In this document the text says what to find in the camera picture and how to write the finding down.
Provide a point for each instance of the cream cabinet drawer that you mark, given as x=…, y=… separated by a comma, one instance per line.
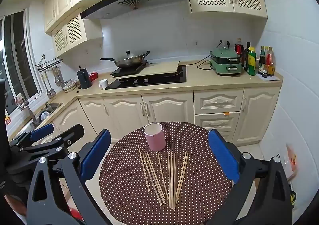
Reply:
x=216, y=108

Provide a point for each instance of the dark sauce bottle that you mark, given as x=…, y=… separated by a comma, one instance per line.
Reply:
x=261, y=59

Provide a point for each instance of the green electric cooker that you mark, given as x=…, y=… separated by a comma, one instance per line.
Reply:
x=225, y=65

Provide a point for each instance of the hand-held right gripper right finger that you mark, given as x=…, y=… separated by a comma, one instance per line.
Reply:
x=223, y=156

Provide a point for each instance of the green plastic bottle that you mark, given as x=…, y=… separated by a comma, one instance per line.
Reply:
x=252, y=63

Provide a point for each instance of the beige kitchen countertop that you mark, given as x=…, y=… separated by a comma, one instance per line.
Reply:
x=199, y=78

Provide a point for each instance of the round metal dish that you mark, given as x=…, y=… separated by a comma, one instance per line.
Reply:
x=44, y=115

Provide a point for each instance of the dark glass bottle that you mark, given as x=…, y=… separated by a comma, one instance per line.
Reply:
x=246, y=58

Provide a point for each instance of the black glass gas hob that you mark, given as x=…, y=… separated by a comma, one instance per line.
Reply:
x=164, y=81

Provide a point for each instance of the white mug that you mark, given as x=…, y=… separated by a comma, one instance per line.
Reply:
x=104, y=84

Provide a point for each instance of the steel kitchen sink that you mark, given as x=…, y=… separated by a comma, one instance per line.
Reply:
x=53, y=105

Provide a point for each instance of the bunch of wooden chopsticks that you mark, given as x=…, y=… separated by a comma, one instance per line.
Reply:
x=173, y=180

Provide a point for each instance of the metal slotted spatula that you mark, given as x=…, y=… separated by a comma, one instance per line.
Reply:
x=51, y=93

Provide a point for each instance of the glass wok lid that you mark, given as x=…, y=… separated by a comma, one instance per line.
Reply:
x=132, y=56

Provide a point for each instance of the metal ladle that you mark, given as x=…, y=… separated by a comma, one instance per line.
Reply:
x=57, y=81

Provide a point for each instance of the sliding window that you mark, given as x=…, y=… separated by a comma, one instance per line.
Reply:
x=20, y=53

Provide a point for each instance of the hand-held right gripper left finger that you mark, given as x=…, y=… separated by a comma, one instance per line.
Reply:
x=96, y=156

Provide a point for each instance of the small dark bottle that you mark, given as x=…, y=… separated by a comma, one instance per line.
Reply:
x=264, y=71

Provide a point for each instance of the steel faucet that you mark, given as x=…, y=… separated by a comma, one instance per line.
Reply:
x=30, y=113

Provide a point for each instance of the stack of bowls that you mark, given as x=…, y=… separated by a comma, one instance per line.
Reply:
x=69, y=86

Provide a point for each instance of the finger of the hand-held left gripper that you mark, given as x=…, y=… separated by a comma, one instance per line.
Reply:
x=74, y=131
x=42, y=132

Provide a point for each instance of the cream base cabinets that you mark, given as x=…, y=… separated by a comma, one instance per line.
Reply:
x=169, y=108

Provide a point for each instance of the black induction cooker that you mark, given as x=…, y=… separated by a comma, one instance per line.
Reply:
x=124, y=71

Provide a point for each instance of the brown polka dot tablecloth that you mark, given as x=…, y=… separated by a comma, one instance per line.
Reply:
x=129, y=190

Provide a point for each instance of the wall socket with plugs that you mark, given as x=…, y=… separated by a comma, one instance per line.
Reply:
x=227, y=43

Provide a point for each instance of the red sauce bottle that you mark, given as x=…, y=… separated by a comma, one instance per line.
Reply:
x=270, y=61

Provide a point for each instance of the person's left hand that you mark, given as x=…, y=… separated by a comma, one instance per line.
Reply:
x=15, y=205

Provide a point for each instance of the pink cup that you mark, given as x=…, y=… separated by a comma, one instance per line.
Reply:
x=155, y=142

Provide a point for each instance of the red box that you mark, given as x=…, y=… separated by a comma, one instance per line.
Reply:
x=94, y=76

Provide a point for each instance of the white paper sheet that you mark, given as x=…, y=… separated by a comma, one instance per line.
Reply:
x=274, y=78

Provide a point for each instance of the red plastic bucket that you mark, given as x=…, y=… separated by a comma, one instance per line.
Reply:
x=75, y=213

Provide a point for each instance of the yellow black object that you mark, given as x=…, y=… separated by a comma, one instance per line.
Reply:
x=293, y=197

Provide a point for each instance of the beige board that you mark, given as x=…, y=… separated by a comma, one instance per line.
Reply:
x=159, y=68

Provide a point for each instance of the red label bottle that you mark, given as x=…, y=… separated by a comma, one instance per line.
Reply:
x=239, y=49

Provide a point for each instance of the white printed rice bag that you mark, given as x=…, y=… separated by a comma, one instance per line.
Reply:
x=291, y=165

